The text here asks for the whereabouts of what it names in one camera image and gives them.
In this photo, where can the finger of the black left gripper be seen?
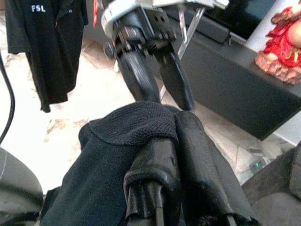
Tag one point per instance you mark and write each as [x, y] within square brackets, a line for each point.
[138, 75]
[175, 80]

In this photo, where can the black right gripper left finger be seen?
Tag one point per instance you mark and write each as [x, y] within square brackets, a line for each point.
[152, 188]

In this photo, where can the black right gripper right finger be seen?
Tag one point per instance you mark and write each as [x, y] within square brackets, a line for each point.
[202, 176]

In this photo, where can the black mesh garment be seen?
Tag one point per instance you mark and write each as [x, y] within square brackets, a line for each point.
[94, 176]

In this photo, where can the red plastic hanger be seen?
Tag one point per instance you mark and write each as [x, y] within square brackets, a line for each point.
[95, 14]

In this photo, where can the power strip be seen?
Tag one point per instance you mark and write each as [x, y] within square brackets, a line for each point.
[257, 166]

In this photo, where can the black soundbar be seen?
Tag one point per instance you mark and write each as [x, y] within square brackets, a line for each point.
[211, 30]

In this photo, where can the black TV cabinet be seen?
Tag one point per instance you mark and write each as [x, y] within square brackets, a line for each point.
[235, 94]

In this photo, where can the brown fabric sofa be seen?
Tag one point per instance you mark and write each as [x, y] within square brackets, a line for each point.
[277, 188]

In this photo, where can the black polo shirt FSL print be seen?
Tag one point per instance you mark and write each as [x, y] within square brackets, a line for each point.
[47, 47]

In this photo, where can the black flat television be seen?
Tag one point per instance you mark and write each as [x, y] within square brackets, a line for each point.
[254, 16]

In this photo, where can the red seated figurine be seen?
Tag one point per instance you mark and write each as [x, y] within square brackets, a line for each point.
[284, 47]

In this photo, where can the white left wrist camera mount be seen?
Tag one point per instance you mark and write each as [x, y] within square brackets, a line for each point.
[113, 13]

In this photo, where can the silver metal clothes rail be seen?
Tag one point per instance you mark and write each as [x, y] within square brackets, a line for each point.
[191, 31]

